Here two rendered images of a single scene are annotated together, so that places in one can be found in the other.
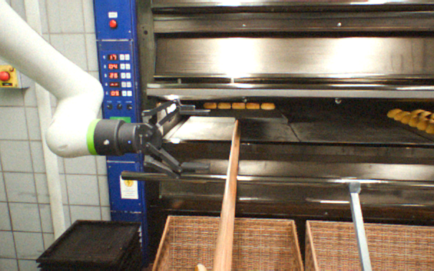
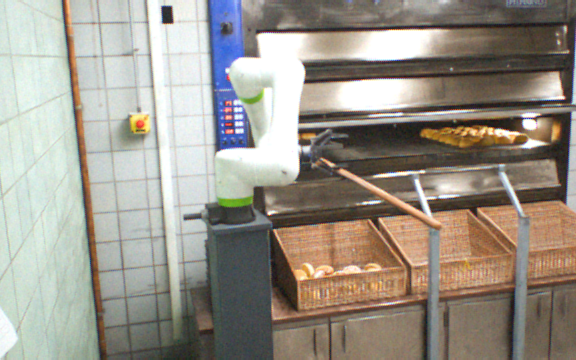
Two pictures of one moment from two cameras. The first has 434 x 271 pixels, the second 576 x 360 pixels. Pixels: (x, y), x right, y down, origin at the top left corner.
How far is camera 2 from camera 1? 209 cm
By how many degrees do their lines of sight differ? 19
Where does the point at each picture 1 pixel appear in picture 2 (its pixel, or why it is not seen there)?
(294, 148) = (365, 163)
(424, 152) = (451, 156)
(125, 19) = not seen: hidden behind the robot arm
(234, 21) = (318, 72)
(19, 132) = (137, 173)
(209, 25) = not seen: hidden behind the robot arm
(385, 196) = (430, 191)
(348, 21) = (394, 69)
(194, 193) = (293, 208)
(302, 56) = (366, 95)
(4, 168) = (119, 208)
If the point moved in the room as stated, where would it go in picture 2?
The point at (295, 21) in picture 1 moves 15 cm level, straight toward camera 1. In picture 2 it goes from (360, 70) to (366, 70)
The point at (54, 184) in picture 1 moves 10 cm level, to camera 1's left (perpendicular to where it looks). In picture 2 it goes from (171, 216) to (151, 218)
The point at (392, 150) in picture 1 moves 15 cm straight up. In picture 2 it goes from (431, 158) to (431, 131)
